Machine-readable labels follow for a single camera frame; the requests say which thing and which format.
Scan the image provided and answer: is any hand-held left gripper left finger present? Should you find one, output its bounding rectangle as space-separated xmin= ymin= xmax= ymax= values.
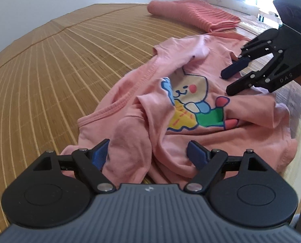
xmin=33 ymin=139 xmax=117 ymax=193

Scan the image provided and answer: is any white board under window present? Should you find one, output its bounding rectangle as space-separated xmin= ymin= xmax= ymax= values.
xmin=207 ymin=0 xmax=258 ymax=14

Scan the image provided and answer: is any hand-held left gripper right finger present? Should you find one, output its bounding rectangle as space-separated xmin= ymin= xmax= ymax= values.
xmin=184 ymin=140 xmax=268 ymax=193

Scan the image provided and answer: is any pink cartoon print shirt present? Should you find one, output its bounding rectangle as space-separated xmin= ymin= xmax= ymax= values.
xmin=77 ymin=32 xmax=298 ymax=185

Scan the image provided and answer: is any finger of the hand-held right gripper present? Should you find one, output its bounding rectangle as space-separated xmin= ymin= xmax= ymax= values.
xmin=220 ymin=28 xmax=284 ymax=80
xmin=226 ymin=47 xmax=291 ymax=97

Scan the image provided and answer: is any red striped folded garment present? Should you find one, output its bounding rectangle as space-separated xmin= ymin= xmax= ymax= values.
xmin=147 ymin=0 xmax=241 ymax=33

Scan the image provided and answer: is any bamboo bed mat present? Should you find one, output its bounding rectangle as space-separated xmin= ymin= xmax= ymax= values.
xmin=0 ymin=3 xmax=267 ymax=231

